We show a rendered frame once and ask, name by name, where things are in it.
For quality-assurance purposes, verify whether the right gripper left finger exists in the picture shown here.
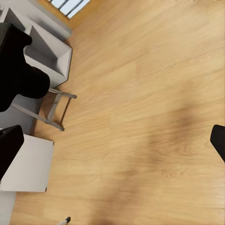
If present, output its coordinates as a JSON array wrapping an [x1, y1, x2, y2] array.
[[0, 125, 24, 181]]

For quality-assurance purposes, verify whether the digital camera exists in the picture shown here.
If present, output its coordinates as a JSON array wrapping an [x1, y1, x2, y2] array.
[[0, 23, 50, 112]]

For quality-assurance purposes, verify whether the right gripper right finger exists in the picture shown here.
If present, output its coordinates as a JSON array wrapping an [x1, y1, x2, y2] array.
[[210, 124, 225, 162]]

